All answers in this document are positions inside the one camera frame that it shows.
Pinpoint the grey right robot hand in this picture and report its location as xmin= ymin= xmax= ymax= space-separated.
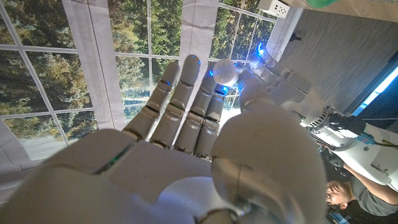
xmin=0 ymin=55 xmax=328 ymax=224

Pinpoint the person in grey shirt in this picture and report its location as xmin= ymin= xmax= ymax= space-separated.
xmin=325 ymin=162 xmax=398 ymax=217

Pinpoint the printed window backdrop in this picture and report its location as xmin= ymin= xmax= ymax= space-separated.
xmin=0 ymin=0 xmax=295 ymax=200

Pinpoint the white power strip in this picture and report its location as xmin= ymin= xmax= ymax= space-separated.
xmin=257 ymin=0 xmax=291 ymax=19

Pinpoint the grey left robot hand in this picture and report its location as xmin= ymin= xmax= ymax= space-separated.
xmin=247 ymin=43 xmax=312 ymax=107

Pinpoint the green ball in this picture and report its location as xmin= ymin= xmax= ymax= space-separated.
xmin=305 ymin=0 xmax=339 ymax=9

